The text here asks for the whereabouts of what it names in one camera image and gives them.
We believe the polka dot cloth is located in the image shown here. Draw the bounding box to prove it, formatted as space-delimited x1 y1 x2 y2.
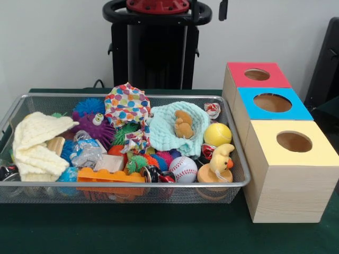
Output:
104 81 152 156

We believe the mint green cloth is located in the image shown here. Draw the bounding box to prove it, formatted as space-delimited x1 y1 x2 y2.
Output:
146 101 211 159

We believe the purple spiky monster toy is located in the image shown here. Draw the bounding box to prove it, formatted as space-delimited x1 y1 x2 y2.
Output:
71 111 117 150

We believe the black panel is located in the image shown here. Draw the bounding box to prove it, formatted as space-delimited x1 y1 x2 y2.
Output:
304 17 339 106

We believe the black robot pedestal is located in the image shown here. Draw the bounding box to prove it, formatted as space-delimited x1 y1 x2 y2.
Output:
102 0 212 90

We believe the crushed clear plastic bottle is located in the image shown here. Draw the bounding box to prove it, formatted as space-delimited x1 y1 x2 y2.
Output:
70 130 104 169

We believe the white toy baseball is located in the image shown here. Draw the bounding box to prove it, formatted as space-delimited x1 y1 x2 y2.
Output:
168 156 199 183

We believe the cream knitted cloth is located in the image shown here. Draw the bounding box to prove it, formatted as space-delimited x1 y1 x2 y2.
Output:
12 111 80 183

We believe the wooden three-hole box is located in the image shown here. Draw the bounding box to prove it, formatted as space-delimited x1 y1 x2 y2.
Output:
221 62 339 224

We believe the yellow tennis ball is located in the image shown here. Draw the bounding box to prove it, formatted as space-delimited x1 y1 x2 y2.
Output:
203 123 233 148

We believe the brown plush toy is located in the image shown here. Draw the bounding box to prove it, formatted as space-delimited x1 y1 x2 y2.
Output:
174 110 195 139

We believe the yellow plush duck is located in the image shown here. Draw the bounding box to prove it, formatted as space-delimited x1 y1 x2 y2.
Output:
209 143 236 177

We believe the silver mesh bin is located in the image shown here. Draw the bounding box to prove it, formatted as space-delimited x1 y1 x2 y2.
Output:
0 93 252 204

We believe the orange building brick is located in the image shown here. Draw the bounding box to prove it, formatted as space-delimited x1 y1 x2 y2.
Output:
76 167 146 184

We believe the dark green tablecloth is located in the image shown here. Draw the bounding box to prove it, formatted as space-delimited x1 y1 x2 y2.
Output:
0 88 339 254

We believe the blue spiky ball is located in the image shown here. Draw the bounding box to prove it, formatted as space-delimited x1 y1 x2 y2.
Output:
73 97 106 117

